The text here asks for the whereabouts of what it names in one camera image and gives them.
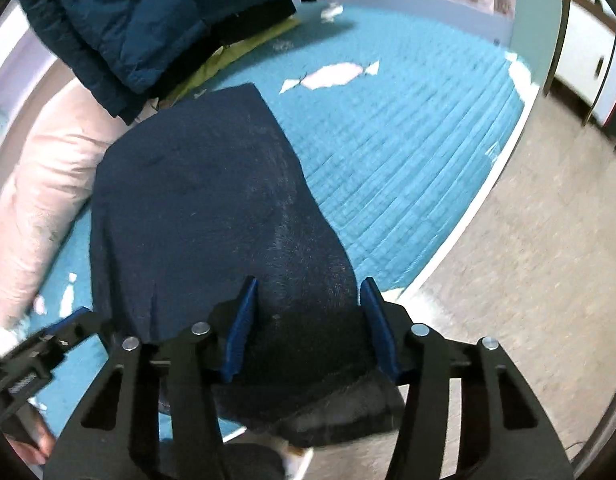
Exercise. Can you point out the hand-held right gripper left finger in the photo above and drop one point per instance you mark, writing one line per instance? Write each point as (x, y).
(240, 330)

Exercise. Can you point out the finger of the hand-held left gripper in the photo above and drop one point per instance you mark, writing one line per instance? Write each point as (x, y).
(75, 321)

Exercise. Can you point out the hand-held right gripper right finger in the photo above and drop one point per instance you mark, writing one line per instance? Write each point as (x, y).
(380, 330)

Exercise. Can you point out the navy and grey sweater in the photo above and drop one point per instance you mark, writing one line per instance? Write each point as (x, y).
(212, 210)

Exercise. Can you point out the person's left hand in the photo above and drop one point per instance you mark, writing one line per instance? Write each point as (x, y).
(35, 440)

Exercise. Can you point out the pink quilt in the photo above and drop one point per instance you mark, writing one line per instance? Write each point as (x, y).
(37, 200)

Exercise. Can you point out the white shoe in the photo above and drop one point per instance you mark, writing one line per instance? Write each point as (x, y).
(298, 465)

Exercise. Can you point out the teal quilted bedspread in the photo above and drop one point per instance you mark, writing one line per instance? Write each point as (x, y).
(413, 160)

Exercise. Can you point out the green cloth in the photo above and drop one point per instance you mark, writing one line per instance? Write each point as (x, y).
(237, 57)

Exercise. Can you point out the yellow and navy puffer jacket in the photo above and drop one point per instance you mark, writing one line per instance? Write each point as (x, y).
(152, 25)

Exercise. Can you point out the dark hanging jacket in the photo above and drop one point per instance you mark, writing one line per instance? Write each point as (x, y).
(268, 17)

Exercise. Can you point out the white cabinet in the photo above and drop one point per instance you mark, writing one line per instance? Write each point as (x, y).
(585, 55)

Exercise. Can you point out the lilac wall shelf unit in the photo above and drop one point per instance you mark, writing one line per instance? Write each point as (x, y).
(17, 75)

